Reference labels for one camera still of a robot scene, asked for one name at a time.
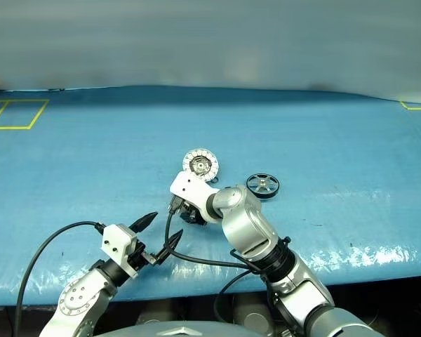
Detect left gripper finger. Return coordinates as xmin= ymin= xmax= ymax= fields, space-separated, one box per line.
xmin=130 ymin=211 xmax=159 ymax=234
xmin=156 ymin=229 xmax=184 ymax=265

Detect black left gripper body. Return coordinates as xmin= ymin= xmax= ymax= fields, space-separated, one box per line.
xmin=127 ymin=241 xmax=161 ymax=272

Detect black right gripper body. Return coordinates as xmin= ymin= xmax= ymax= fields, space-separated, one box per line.
xmin=178 ymin=202 xmax=206 ymax=226

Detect round motor housing with stator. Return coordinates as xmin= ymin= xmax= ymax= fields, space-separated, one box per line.
xmin=181 ymin=149 xmax=220 ymax=184

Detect black spoked rotor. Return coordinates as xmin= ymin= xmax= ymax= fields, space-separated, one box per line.
xmin=246 ymin=172 xmax=281 ymax=201

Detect blue table cover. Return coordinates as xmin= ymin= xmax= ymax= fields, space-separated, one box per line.
xmin=0 ymin=86 xmax=421 ymax=307

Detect grey robot torso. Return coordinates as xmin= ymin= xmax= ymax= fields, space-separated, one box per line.
xmin=94 ymin=317 xmax=278 ymax=337

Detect grey round disc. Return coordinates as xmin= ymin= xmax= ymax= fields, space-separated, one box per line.
xmin=243 ymin=312 xmax=272 ymax=331

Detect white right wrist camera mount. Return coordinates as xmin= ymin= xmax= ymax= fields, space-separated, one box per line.
xmin=169 ymin=171 xmax=221 ymax=225

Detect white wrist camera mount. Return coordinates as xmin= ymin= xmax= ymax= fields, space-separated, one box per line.
xmin=169 ymin=171 xmax=221 ymax=225
xmin=100 ymin=224 xmax=141 ymax=279

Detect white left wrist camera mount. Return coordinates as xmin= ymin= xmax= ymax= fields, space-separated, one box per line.
xmin=100 ymin=224 xmax=141 ymax=279

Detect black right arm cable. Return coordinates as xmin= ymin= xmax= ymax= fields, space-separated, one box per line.
xmin=164 ymin=195 xmax=264 ymax=322

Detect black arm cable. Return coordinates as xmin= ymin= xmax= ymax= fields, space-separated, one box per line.
xmin=15 ymin=220 xmax=105 ymax=337
xmin=164 ymin=195 xmax=264 ymax=322

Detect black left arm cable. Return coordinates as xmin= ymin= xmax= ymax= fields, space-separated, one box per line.
xmin=15 ymin=220 xmax=105 ymax=337

